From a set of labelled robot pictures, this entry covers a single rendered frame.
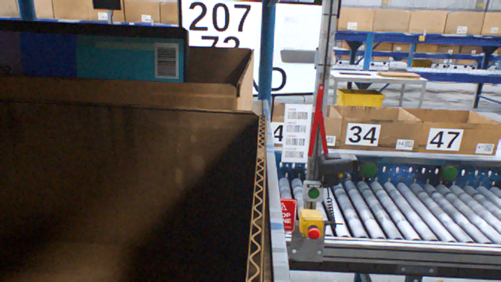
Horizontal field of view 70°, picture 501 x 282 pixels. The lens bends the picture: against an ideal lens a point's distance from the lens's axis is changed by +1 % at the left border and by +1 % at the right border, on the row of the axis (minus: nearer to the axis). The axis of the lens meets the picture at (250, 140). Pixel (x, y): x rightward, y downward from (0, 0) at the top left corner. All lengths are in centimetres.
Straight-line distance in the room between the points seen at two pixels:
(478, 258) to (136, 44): 142
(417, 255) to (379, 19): 537
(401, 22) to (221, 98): 640
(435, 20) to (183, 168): 671
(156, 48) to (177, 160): 16
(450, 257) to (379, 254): 25
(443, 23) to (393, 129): 511
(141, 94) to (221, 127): 11
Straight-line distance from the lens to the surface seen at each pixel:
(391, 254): 145
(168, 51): 35
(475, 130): 208
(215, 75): 69
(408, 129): 193
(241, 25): 116
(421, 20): 678
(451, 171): 201
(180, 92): 29
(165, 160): 22
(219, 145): 21
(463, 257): 156
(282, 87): 121
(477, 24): 717
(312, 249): 136
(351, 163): 117
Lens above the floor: 149
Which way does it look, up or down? 18 degrees down
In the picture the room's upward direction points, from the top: 2 degrees clockwise
